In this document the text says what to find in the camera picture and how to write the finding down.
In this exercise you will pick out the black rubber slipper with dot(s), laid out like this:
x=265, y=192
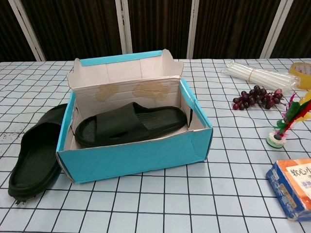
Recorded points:
x=34, y=157
x=116, y=123

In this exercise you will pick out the light blue cardboard shoe box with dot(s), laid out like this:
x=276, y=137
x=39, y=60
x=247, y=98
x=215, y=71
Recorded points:
x=126, y=162

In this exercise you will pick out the orange snack package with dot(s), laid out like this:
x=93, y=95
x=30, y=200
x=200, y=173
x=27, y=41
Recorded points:
x=291, y=189

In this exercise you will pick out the light blue checkered tablecloth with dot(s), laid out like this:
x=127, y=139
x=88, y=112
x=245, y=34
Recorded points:
x=170, y=213

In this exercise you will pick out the purple artificial grape bunch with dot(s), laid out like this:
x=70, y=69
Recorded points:
x=255, y=94

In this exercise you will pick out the dark folding partition screen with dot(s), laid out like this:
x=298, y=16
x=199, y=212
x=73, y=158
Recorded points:
x=85, y=29

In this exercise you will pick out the bundle of clear plastic tubes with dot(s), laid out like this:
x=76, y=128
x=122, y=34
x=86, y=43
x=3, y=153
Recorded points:
x=262, y=75

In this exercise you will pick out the colourful feather shuttlecock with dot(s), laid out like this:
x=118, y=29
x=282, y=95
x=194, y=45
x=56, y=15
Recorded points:
x=275, y=142

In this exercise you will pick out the yellow packing tape roll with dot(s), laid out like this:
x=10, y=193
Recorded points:
x=294, y=70

